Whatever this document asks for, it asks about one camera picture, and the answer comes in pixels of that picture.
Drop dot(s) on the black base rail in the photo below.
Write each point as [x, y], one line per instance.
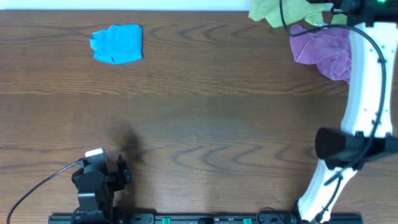
[266, 218]

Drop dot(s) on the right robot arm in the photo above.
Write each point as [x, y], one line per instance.
[366, 129]

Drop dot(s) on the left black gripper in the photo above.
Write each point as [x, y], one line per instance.
[120, 179]

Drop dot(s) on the green microfiber cloth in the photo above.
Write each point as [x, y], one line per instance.
[293, 11]

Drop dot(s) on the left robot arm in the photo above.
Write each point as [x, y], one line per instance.
[96, 186]

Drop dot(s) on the blue folded cloth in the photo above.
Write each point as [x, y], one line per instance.
[118, 44]

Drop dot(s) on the purple crumpled cloth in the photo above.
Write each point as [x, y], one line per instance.
[328, 49]

